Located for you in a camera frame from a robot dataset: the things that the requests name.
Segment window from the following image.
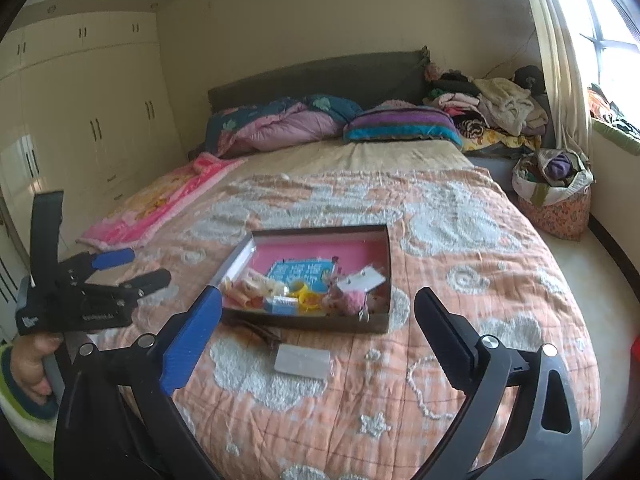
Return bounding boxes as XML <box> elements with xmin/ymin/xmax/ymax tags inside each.
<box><xmin>570</xmin><ymin>0</ymin><xmax>640</xmax><ymax>126</ymax></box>

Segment striped purple pillow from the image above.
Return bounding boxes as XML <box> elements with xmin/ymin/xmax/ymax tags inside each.
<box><xmin>342</xmin><ymin>105</ymin><xmax>463</xmax><ymax>150</ymax></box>

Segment beige bed sheet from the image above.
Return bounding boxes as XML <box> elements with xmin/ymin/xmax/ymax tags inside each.
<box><xmin>225</xmin><ymin>137</ymin><xmax>473</xmax><ymax>186</ymax></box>

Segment person's left forearm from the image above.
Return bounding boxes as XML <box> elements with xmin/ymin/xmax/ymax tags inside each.
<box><xmin>0</xmin><ymin>345</ymin><xmax>58</xmax><ymax>476</ymax></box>

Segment dark grey headboard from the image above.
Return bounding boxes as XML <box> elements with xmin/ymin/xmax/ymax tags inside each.
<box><xmin>207</xmin><ymin>46</ymin><xmax>431</xmax><ymax>113</ymax></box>

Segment translucent white plastic case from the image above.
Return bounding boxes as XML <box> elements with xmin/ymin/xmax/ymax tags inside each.
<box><xmin>274</xmin><ymin>344</ymin><xmax>332</xmax><ymax>376</ymax></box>

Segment cream curtain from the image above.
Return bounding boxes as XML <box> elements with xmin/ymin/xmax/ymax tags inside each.
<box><xmin>517</xmin><ymin>0</ymin><xmax>593</xmax><ymax>148</ymax></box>

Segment brown cardboard box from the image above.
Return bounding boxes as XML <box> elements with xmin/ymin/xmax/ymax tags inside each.
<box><xmin>220</xmin><ymin>224</ymin><xmax>392</xmax><ymax>335</ymax></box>

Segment folded purple and navy quilt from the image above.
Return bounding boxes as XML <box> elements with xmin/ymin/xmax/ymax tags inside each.
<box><xmin>205</xmin><ymin>94</ymin><xmax>363</xmax><ymax>158</ymax></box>

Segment small blue box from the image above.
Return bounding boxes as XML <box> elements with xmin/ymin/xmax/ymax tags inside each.
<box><xmin>264</xmin><ymin>296</ymin><xmax>301</xmax><ymax>315</ymax></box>

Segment beige doll figure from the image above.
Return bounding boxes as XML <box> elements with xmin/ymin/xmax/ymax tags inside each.
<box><xmin>222</xmin><ymin>280</ymin><xmax>261</xmax><ymax>311</ymax></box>

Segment pink printed blanket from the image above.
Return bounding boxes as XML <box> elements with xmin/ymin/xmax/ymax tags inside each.
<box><xmin>80</xmin><ymin>152</ymin><xmax>248</xmax><ymax>251</ymax></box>

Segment cream wardrobe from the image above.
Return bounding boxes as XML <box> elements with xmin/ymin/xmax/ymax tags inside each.
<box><xmin>0</xmin><ymin>10</ymin><xmax>186</xmax><ymax>271</ymax></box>

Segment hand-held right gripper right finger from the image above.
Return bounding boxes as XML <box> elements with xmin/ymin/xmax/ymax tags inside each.
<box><xmin>414</xmin><ymin>287</ymin><xmax>583</xmax><ymax>480</ymax></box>

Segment pile of clothes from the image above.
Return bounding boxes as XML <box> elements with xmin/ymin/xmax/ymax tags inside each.
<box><xmin>424</xmin><ymin>62</ymin><xmax>553</xmax><ymax>153</ymax></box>

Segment white hair claw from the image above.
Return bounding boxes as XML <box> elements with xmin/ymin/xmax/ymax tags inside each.
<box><xmin>250</xmin><ymin>277</ymin><xmax>288</xmax><ymax>301</ymax></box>

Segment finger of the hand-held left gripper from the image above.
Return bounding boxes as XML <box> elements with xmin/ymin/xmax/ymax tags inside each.
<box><xmin>62</xmin><ymin>247</ymin><xmax>136</xmax><ymax>275</ymax></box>
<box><xmin>82</xmin><ymin>268</ymin><xmax>172</xmax><ymax>307</ymax></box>

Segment person's left hand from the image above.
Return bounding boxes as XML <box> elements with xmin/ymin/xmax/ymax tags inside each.
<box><xmin>11</xmin><ymin>335</ymin><xmax>63</xmax><ymax>398</ymax></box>

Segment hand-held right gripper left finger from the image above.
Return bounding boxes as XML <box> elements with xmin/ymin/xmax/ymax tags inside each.
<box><xmin>52</xmin><ymin>286</ymin><xmax>223</xmax><ymax>480</ymax></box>

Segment clothes on windowsill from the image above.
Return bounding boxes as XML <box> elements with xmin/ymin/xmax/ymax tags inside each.
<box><xmin>587</xmin><ymin>82</ymin><xmax>640</xmax><ymax>153</ymax></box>

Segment pink pom-pom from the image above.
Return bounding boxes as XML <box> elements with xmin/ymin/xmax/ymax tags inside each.
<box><xmin>325</xmin><ymin>287</ymin><xmax>365</xmax><ymax>317</ymax></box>

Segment blue printed card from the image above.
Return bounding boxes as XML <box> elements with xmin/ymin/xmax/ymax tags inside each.
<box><xmin>265</xmin><ymin>257</ymin><xmax>336</xmax><ymax>293</ymax></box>

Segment floral bag of clothes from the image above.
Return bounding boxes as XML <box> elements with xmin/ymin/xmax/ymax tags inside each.
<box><xmin>511</xmin><ymin>147</ymin><xmax>596</xmax><ymax>242</ymax></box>

